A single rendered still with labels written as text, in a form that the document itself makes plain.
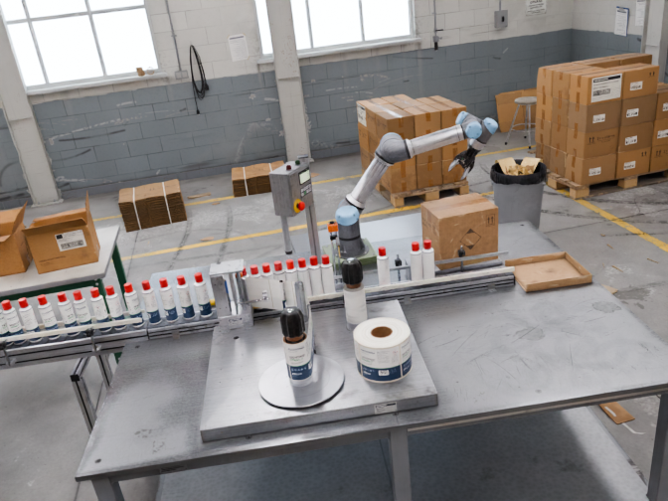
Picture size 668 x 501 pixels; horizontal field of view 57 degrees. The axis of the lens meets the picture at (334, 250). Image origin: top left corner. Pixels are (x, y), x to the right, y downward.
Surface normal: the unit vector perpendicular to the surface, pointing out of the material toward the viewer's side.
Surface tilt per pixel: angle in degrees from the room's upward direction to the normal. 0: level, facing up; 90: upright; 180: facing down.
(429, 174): 90
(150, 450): 0
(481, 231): 90
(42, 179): 90
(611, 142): 90
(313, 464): 1
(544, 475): 1
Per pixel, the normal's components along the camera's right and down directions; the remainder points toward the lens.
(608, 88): 0.25, 0.38
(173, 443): -0.11, -0.91
